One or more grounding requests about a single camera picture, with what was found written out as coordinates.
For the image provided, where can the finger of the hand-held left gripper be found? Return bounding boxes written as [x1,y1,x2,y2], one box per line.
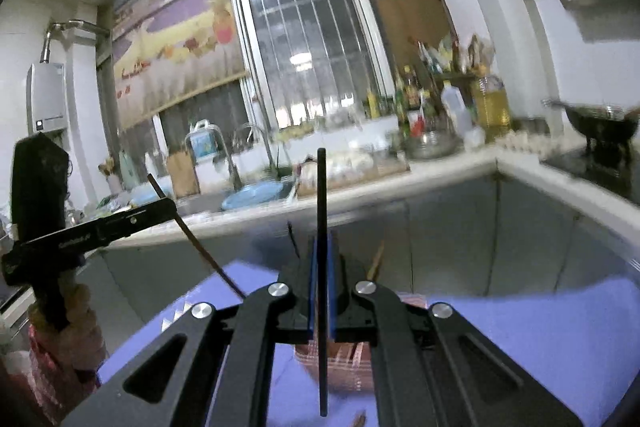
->
[97,198,179,242]

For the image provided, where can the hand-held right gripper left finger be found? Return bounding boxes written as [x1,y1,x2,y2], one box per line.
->
[62,232,321,427]

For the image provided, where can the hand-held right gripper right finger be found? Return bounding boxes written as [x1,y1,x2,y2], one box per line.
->
[327,229,583,427]

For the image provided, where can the pink perforated utensil holder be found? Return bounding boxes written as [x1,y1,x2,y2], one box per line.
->
[295,292,431,393]

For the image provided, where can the brown chopstick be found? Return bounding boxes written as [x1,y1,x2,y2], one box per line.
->
[146,173,247,300]

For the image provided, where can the black chopstick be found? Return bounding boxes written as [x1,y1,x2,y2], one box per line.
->
[316,148,330,417]

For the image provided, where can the person's left forearm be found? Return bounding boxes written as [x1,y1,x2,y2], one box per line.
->
[0,322,108,427]

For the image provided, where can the person's left hand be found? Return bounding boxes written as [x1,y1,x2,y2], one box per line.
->
[27,284,103,360]

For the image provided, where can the white utensil cup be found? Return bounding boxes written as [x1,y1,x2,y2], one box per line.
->
[98,155,124,196]

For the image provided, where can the pale green kettle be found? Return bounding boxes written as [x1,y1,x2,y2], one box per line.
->
[117,149,137,190]

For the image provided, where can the bamboo cutting board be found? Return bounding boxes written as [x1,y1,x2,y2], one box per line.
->
[165,152,201,198]

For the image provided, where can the white water heater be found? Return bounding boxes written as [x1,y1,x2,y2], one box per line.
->
[26,63,68,132]

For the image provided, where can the blue plastic basin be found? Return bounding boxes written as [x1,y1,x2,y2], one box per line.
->
[220,182,286,212]

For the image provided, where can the grey kitchen counter cabinet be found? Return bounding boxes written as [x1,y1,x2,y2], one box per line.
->
[75,142,640,308]

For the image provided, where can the steel gooseneck faucet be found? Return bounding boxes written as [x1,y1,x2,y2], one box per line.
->
[231,123,276,190]

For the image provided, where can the white plastic tub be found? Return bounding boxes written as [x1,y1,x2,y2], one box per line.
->
[285,117,401,152]

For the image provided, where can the metal flue pipe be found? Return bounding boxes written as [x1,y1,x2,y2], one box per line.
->
[42,21,108,62]

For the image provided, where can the blue printed tablecloth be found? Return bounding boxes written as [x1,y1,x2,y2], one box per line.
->
[97,259,640,427]

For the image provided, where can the steel basin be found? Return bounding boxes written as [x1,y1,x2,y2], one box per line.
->
[405,129,463,159]

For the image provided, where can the group of condiment bottles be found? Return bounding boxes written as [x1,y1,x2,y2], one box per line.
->
[365,64,451,142]

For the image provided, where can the white plastic jug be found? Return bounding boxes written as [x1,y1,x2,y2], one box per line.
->
[440,81,475,138]

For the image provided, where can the white egg tray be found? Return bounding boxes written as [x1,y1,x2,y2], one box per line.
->
[500,129,551,152]

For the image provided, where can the large cooking oil bottle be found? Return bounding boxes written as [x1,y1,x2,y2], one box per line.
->
[470,74,512,130]

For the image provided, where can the barred kitchen window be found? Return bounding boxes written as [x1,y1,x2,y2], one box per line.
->
[222,0,441,132]

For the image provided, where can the pile of seasoning packets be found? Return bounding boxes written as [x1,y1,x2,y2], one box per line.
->
[417,34,496,75]

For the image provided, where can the black gas stove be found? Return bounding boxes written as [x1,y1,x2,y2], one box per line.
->
[540,142,640,200]

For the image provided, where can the brown cardboard panel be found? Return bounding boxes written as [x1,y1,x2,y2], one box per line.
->
[372,0,456,68]

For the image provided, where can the fruit print wall poster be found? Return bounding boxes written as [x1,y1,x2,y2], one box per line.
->
[111,0,248,130]

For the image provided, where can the black wok with wooden handle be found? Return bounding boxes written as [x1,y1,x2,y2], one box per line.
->
[542,97,640,152]

